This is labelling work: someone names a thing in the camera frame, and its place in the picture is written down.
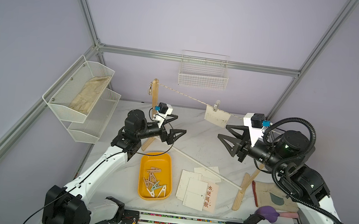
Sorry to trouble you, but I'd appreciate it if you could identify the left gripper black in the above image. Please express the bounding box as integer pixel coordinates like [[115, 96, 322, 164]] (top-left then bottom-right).
[[136, 111, 187, 147]]

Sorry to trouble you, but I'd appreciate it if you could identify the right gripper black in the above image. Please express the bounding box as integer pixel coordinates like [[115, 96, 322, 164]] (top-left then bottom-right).
[[216, 123, 293, 176]]

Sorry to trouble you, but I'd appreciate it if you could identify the pink clothespin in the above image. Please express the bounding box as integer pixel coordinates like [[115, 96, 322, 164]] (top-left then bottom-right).
[[147, 167, 162, 173], [148, 173, 157, 183]]

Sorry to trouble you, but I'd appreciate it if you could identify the pink chinese text postcard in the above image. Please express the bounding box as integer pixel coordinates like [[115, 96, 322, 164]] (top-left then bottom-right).
[[203, 182, 219, 213]]

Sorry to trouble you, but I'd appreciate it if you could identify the green clothespin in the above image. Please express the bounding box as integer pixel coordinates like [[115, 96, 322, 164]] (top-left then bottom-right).
[[151, 181, 162, 191]]

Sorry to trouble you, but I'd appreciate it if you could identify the white clothespin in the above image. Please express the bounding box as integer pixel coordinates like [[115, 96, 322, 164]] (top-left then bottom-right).
[[157, 185, 167, 198], [145, 182, 155, 198]]

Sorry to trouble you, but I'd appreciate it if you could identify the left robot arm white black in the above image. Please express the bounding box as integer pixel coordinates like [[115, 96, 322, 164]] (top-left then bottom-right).
[[39, 109, 186, 224]]

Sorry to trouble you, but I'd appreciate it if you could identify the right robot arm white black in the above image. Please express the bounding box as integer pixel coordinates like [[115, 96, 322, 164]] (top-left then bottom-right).
[[218, 113, 344, 224]]

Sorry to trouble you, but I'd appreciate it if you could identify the yellow plastic tray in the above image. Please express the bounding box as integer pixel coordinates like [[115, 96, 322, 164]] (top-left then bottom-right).
[[137, 153, 173, 201]]

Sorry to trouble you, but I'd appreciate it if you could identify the folded towels stack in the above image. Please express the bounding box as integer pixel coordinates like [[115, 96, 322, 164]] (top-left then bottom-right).
[[252, 181, 299, 224]]

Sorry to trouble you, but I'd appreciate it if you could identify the beige cloth in shelf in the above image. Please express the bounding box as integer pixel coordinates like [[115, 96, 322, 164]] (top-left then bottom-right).
[[69, 76, 111, 115]]

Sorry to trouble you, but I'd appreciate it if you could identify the white mesh two-tier shelf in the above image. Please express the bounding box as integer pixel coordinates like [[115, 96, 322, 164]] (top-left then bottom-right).
[[42, 56, 121, 144]]

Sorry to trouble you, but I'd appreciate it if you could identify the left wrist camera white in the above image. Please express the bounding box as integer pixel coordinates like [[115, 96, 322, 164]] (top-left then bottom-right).
[[153, 102, 173, 128]]

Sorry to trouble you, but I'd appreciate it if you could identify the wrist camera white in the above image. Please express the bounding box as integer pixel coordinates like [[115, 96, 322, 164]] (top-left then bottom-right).
[[243, 113, 272, 147], [153, 102, 173, 128]]

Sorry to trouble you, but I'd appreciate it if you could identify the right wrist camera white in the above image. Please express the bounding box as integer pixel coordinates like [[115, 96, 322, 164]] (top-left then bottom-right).
[[243, 113, 272, 147]]

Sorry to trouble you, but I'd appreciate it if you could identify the twine string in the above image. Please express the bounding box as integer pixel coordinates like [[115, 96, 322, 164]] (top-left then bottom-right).
[[153, 82, 287, 136]]

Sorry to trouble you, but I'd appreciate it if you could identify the wooden drying rack frame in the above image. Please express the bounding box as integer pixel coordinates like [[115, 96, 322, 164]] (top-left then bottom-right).
[[134, 77, 279, 215]]

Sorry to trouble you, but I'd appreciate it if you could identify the white wire wall basket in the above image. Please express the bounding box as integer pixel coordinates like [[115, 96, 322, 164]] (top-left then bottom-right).
[[178, 50, 230, 91]]

